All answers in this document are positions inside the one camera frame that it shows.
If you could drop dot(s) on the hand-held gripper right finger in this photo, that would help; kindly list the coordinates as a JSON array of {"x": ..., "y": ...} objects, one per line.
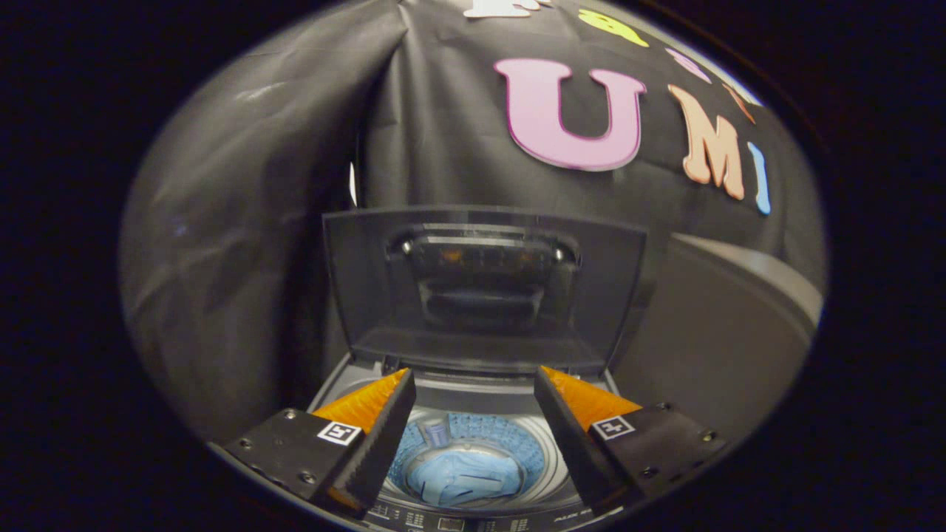
[{"x": 573, "y": 443}]

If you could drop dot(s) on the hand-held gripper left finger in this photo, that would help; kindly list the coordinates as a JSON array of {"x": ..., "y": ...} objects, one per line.
[{"x": 380, "y": 443}]

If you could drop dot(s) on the light blue shirt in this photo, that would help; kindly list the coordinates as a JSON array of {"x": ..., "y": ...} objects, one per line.
[{"x": 465, "y": 480}]

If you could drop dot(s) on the grey washing machine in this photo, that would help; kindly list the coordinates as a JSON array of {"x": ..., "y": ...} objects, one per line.
[{"x": 473, "y": 390}]

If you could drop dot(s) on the dark washing machine lid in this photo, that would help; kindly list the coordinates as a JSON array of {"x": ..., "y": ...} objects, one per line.
[{"x": 355, "y": 281}]

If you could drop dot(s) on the white cabinet with grey top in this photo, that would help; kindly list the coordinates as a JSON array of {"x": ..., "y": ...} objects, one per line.
[{"x": 724, "y": 332}]

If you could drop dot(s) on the black backdrop cloth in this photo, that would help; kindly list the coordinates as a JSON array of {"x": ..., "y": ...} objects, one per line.
[{"x": 244, "y": 222}]

